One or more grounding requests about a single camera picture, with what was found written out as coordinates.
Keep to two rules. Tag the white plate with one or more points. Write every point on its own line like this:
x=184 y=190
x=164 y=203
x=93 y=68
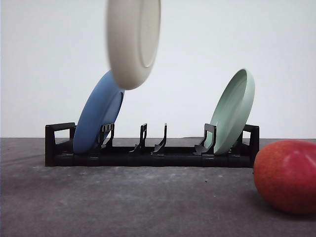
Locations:
x=133 y=40

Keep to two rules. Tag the blue plate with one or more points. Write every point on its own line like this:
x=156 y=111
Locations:
x=100 y=107

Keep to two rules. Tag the red pomegranate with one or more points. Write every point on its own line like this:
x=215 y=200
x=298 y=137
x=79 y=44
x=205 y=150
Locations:
x=285 y=175

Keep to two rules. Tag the black plastic dish rack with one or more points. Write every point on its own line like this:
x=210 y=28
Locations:
x=60 y=152

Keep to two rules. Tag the green plate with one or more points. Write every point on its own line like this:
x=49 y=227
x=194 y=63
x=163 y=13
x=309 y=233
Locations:
x=232 y=111

